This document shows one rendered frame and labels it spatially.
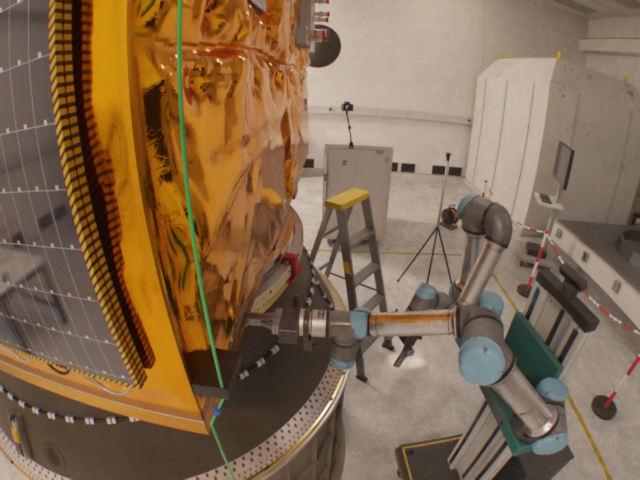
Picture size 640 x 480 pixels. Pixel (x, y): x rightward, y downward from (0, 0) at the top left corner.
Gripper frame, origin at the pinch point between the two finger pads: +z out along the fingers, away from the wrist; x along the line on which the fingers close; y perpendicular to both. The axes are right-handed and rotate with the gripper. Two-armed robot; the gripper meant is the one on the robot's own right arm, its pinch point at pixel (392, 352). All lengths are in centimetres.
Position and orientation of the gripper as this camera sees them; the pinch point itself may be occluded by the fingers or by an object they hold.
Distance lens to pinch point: 143.6
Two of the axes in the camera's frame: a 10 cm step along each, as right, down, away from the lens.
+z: -3.9, 8.9, 2.3
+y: 9.0, 3.1, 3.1
